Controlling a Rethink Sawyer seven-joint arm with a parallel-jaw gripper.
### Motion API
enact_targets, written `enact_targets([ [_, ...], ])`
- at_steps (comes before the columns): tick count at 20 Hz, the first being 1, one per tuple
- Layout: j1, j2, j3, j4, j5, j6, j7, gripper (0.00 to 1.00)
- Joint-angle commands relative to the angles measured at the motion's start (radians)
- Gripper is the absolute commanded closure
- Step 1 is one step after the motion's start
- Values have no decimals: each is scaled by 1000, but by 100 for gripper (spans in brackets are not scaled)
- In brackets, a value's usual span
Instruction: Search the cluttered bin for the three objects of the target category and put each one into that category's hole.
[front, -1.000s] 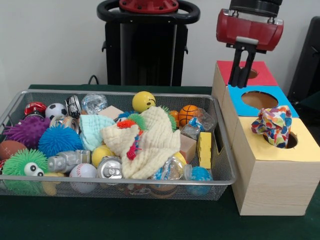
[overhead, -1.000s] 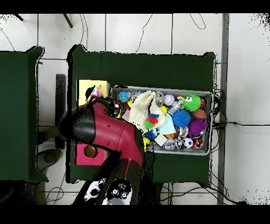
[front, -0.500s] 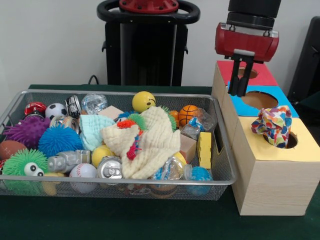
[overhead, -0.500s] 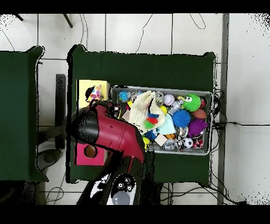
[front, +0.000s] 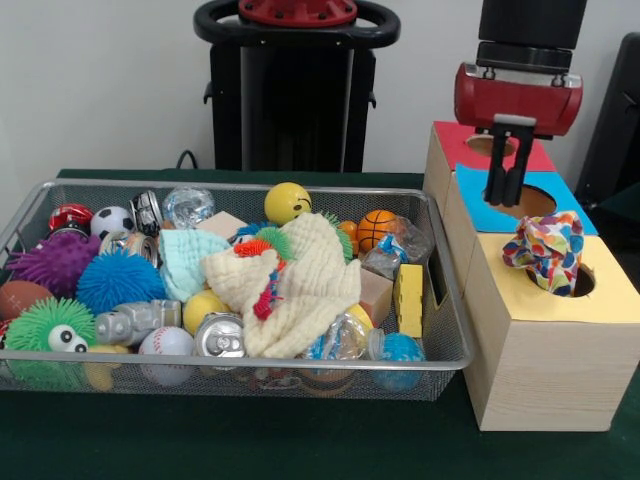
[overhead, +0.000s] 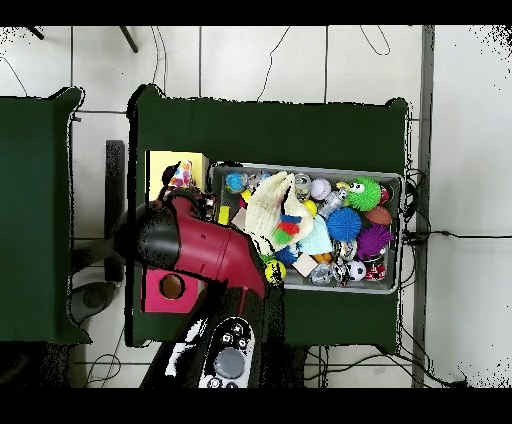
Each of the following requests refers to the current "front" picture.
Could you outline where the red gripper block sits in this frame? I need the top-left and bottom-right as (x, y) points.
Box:
(453, 62), (585, 208)

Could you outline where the colourful polka dot cloth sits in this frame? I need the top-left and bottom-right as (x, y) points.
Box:
(502, 210), (585, 298)

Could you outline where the wooden box with three holes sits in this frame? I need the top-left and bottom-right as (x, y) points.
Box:
(422, 119), (640, 434)

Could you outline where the shallow mesh bin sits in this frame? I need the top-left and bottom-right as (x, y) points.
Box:
(0, 177), (476, 404)

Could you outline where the dark green tablecloth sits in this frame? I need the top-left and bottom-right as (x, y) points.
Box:
(597, 180), (640, 216)
(0, 168), (640, 480)

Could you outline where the orange basketball toy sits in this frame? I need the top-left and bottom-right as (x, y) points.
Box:
(357, 209), (401, 253)

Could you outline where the yellow foam block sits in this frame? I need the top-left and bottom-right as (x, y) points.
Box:
(392, 263), (425, 339)

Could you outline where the blue globe ball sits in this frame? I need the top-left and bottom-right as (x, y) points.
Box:
(372, 332), (426, 391)

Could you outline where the yellow smiley ball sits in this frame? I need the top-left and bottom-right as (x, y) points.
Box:
(264, 182), (314, 225)

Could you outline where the cream knitted cloth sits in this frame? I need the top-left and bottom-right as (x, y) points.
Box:
(202, 212), (362, 359)

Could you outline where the multicolour spiky caterpillar toy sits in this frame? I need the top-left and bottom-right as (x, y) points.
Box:
(233, 224), (301, 321)

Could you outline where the crushed red soda can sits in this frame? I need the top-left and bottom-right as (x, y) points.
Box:
(128, 189), (164, 237)

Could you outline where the large blue spiky ball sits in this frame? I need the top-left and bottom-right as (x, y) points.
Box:
(75, 248), (167, 316)

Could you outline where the purple spiky ball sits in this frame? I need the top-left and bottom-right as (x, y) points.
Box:
(4, 232), (104, 299)

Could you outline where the large green spiky ball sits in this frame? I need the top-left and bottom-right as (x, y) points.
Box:
(4, 297), (99, 354)

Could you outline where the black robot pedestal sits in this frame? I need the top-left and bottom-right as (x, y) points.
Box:
(192, 0), (402, 174)

